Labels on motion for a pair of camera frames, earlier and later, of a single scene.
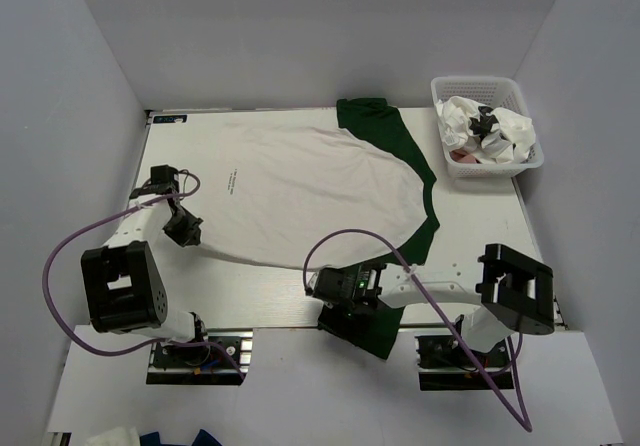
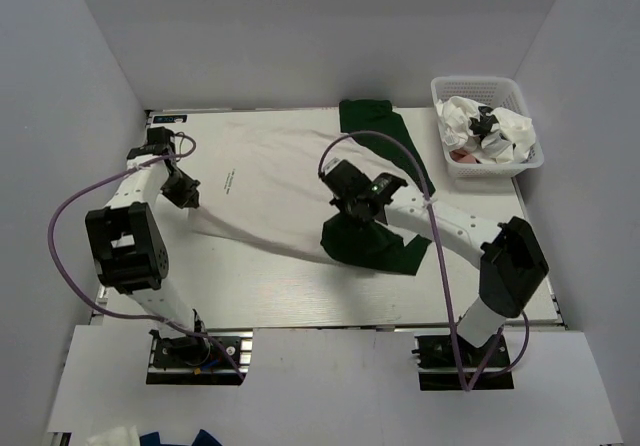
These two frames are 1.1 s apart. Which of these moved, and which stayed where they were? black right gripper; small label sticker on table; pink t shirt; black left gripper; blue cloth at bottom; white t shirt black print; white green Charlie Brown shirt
Moved: black left gripper; black right gripper; white green Charlie Brown shirt
Stayed: small label sticker on table; pink t shirt; white t shirt black print; blue cloth at bottom
